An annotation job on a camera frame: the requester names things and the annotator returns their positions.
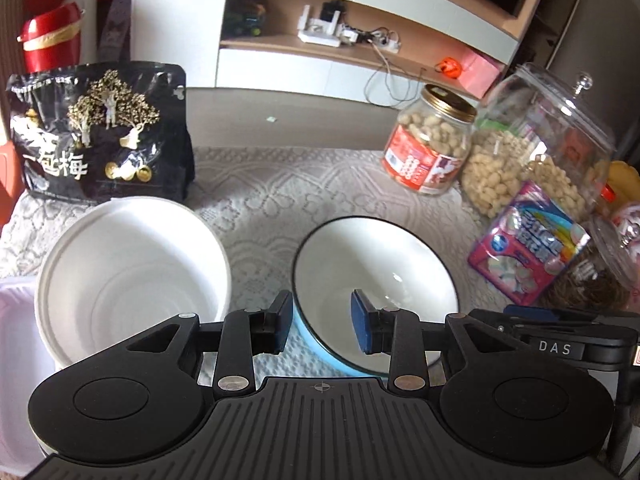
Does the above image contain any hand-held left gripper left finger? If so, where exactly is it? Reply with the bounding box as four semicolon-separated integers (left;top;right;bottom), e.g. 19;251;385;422
112;290;294;396

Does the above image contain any orange plastic chair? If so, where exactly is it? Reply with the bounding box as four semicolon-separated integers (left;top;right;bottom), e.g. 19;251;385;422
0;142;26;231

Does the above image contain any green toy tractor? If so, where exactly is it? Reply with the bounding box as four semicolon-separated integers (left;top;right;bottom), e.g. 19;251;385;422
222;0;268;37

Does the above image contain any white lace tablecloth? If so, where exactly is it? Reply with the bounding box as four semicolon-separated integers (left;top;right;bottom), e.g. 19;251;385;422
0;146;640;377

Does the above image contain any grey cable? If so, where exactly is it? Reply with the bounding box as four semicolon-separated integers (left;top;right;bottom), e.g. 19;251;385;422
362;42;426;104

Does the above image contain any blue ceramic bowl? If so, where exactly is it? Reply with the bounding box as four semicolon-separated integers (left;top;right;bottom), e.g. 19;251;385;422
291;216;460;377

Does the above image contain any white router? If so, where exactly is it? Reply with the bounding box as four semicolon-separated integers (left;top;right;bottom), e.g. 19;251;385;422
297;5;346;47

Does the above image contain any white plastic tray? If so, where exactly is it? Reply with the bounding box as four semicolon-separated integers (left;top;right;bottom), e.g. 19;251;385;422
0;275;56;466

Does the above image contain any pink marshmallow bag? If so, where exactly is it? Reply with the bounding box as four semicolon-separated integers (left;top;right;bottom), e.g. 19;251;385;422
467;180;591;307

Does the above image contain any white paper bowl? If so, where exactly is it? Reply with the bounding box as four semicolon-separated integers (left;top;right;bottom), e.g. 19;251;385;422
34;196;232;371

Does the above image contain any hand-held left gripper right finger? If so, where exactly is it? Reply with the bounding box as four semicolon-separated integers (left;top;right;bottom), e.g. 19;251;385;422
350;288;531;393

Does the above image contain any grey tall cabinet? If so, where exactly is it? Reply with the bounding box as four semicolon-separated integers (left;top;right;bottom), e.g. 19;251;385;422
520;0;640;161

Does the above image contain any black snack bag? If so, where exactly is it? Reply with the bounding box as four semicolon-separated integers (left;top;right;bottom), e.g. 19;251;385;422
6;60;196;206

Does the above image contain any large clear glass jar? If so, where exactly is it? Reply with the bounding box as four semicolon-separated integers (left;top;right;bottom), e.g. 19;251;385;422
460;62;617;223

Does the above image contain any pink box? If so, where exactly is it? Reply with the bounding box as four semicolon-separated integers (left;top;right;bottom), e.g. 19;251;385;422
457;45;506;101

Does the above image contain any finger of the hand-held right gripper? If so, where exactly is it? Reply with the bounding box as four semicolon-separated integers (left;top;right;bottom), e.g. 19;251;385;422
469;304;608;339

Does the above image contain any yellow duck toy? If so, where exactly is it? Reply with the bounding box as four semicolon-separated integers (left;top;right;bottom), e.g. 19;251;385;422
606;160;640;206

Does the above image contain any white and wood TV cabinet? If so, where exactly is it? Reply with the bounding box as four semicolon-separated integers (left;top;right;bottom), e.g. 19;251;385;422
131;0;538;111

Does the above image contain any red trash can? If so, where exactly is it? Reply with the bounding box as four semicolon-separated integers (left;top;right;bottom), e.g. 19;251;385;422
16;0;86;76

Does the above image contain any orange pumpkin toy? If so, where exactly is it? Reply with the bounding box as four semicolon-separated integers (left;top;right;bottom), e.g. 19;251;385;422
434;56;463;81

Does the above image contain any grey patterned board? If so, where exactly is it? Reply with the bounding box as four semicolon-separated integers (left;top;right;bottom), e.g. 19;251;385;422
95;0;133;63

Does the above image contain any peanut jar with gold lid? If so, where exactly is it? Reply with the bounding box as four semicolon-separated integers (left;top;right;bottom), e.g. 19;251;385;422
381;83;479;197

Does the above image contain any glass jar of seeds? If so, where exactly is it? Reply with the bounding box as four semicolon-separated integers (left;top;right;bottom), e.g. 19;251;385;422
540;212;640;313

